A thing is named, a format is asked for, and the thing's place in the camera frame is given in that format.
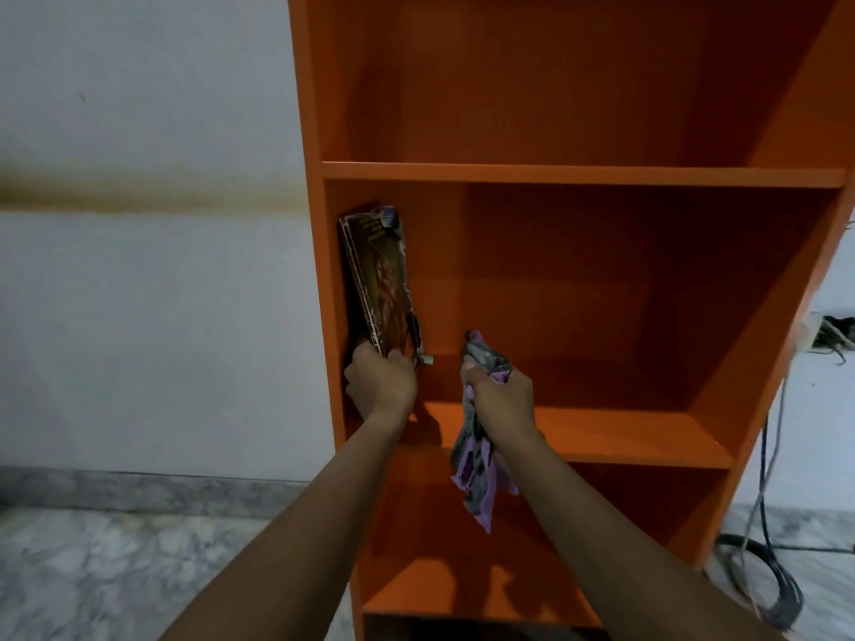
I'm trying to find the person's left forearm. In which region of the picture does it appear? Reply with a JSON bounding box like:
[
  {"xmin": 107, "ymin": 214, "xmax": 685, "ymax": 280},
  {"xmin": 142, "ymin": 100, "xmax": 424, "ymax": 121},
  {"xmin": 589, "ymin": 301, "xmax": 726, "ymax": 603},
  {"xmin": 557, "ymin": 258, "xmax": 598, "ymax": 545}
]
[{"xmin": 159, "ymin": 417, "xmax": 410, "ymax": 641}]

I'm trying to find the person's right hand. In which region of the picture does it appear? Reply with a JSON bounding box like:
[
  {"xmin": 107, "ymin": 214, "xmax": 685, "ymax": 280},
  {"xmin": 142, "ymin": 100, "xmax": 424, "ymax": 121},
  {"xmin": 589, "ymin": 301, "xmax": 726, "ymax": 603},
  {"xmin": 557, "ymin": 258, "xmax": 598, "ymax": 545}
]
[{"xmin": 459, "ymin": 358, "xmax": 539, "ymax": 450}]

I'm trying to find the person's right forearm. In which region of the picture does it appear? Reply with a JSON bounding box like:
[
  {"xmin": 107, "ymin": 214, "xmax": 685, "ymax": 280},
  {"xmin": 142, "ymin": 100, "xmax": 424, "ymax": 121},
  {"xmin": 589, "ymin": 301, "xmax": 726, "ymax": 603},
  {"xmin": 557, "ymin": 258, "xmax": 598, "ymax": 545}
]
[{"xmin": 493, "ymin": 432, "xmax": 784, "ymax": 641}]

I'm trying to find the dark worn comic magazine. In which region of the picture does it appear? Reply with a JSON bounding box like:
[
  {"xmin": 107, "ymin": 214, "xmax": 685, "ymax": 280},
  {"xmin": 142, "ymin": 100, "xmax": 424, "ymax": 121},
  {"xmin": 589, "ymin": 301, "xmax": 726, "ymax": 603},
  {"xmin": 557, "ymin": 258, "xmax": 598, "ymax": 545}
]
[{"xmin": 337, "ymin": 206, "xmax": 426, "ymax": 369}]

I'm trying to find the purple cleaning cloth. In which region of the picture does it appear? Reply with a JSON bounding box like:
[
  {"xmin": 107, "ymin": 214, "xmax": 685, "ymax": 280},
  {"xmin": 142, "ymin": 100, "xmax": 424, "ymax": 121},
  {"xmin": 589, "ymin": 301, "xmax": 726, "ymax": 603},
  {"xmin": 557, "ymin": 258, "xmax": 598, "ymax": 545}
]
[{"xmin": 450, "ymin": 329, "xmax": 520, "ymax": 535}]

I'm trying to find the coiled black cable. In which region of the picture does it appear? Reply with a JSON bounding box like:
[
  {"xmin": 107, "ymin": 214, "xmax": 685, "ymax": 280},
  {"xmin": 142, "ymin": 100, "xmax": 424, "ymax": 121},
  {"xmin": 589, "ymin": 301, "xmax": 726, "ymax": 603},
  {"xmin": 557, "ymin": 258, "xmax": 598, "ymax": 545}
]
[
  {"xmin": 712, "ymin": 406, "xmax": 806, "ymax": 632},
  {"xmin": 728, "ymin": 366, "xmax": 796, "ymax": 621}
]

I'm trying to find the person's left hand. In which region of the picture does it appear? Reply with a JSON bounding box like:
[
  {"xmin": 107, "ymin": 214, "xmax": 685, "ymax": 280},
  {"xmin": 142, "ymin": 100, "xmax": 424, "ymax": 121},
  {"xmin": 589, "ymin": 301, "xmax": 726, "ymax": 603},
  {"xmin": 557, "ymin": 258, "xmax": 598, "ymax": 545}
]
[{"xmin": 343, "ymin": 342, "xmax": 420, "ymax": 428}]

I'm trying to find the orange wooden bookshelf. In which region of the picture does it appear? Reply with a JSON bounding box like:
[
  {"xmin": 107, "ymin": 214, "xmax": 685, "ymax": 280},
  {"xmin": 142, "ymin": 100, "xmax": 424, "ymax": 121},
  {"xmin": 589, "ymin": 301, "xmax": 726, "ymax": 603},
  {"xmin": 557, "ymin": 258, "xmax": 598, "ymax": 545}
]
[{"xmin": 287, "ymin": 0, "xmax": 855, "ymax": 641}]

